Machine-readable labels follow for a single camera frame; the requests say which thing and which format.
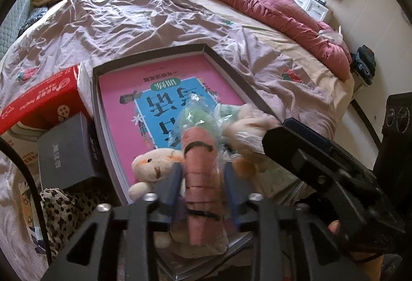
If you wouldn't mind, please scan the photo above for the orange carrot plush roll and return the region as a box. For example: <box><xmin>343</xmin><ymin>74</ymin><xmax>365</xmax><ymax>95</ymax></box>
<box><xmin>182</xmin><ymin>127</ymin><xmax>224</xmax><ymax>246</ymax></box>

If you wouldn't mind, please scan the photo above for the brown bun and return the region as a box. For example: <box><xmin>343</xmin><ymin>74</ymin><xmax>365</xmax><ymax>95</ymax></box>
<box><xmin>223</xmin><ymin>104</ymin><xmax>281</xmax><ymax>155</ymax></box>

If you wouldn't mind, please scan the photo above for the leopard print scrunchie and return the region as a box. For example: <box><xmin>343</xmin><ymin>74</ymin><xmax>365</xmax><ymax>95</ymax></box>
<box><xmin>40</xmin><ymin>188</ymin><xmax>108</xmax><ymax>260</ymax></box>

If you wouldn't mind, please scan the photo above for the person's right hand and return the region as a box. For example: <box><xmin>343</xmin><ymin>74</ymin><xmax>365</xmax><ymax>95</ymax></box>
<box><xmin>327</xmin><ymin>219</ymin><xmax>385</xmax><ymax>281</ymax></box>

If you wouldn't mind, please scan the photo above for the cream plush lamb toy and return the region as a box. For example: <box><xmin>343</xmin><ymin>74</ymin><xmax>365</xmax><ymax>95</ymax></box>
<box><xmin>128</xmin><ymin>148</ymin><xmax>184</xmax><ymax>201</ymax></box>

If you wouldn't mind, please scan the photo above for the dark shallow tray box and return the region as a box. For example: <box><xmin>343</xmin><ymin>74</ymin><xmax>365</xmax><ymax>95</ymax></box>
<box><xmin>91</xmin><ymin>43</ymin><xmax>281</xmax><ymax>281</ymax></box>

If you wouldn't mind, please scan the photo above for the green item in plastic bag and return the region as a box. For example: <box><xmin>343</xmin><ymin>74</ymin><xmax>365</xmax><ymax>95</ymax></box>
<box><xmin>177</xmin><ymin>100</ymin><xmax>221</xmax><ymax>140</ymax></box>

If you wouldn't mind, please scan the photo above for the pink and blue book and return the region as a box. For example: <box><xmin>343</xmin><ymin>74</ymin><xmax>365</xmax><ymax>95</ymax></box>
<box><xmin>96</xmin><ymin>52</ymin><xmax>248</xmax><ymax>190</ymax></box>

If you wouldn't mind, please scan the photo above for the dark grey small box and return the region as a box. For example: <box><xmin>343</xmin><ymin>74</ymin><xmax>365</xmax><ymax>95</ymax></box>
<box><xmin>38</xmin><ymin>113</ymin><xmax>107</xmax><ymax>189</ymax></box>

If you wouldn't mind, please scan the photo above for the red and white carton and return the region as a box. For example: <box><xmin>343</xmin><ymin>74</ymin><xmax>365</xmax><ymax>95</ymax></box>
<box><xmin>1</xmin><ymin>64</ymin><xmax>93</xmax><ymax>169</ymax></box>

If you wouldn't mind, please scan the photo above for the white printed snack bag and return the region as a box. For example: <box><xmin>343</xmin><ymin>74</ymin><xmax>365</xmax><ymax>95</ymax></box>
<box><xmin>18</xmin><ymin>182</ymin><xmax>46</xmax><ymax>255</ymax></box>

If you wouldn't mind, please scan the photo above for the dark bag on floor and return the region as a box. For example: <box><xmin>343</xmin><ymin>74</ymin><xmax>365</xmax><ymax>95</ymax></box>
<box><xmin>351</xmin><ymin>45</ymin><xmax>376</xmax><ymax>86</ymax></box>

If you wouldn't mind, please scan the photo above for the lilac bed sheet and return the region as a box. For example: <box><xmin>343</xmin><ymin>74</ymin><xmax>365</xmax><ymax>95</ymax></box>
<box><xmin>1</xmin><ymin>0</ymin><xmax>339</xmax><ymax>138</ymax></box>

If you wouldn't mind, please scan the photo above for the white plastic bag on duvet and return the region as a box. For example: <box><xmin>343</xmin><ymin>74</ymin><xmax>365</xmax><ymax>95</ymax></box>
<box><xmin>319</xmin><ymin>28</ymin><xmax>344</xmax><ymax>46</ymax></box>

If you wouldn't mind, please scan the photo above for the pink quilted duvet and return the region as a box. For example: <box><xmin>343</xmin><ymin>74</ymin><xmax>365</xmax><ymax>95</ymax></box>
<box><xmin>170</xmin><ymin>0</ymin><xmax>354</xmax><ymax>83</ymax></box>

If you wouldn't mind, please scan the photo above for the white drawer cabinet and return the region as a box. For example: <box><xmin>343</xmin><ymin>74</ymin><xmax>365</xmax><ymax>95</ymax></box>
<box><xmin>294</xmin><ymin>0</ymin><xmax>332</xmax><ymax>23</ymax></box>

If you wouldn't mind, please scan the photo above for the grey quilted headboard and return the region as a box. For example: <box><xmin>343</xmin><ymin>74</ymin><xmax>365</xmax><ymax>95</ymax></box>
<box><xmin>0</xmin><ymin>0</ymin><xmax>32</xmax><ymax>59</ymax></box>

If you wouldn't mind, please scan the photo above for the black cable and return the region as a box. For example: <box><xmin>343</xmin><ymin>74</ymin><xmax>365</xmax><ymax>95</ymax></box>
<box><xmin>0</xmin><ymin>138</ymin><xmax>54</xmax><ymax>266</ymax></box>

